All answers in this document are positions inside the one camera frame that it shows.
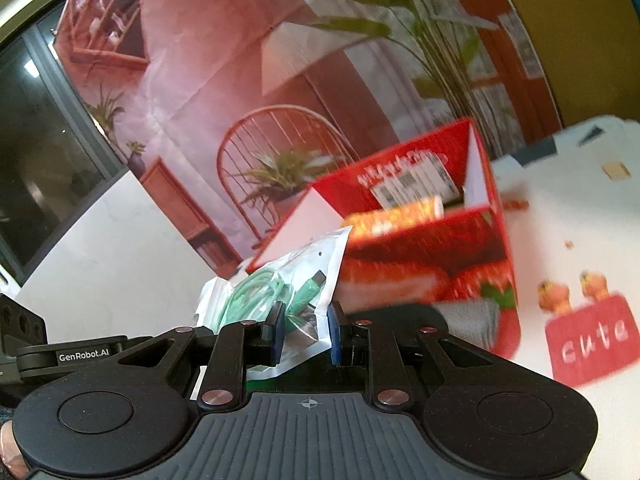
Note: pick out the red cardboard box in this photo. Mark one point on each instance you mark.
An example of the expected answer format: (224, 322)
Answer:
(425, 260)

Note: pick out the grey ribbed cloth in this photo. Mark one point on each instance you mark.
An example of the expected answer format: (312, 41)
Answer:
(470, 322)

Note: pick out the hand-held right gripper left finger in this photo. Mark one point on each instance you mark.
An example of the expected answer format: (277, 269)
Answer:
(278, 332)

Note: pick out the printed wall tapestry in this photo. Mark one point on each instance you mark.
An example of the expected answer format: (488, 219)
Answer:
(210, 85)

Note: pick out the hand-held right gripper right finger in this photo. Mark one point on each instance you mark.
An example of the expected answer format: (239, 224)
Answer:
(334, 332)

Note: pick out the dark window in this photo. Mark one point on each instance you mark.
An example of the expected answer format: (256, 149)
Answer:
(45, 150)

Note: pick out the wooden panel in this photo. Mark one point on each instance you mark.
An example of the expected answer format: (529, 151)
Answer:
(575, 35)

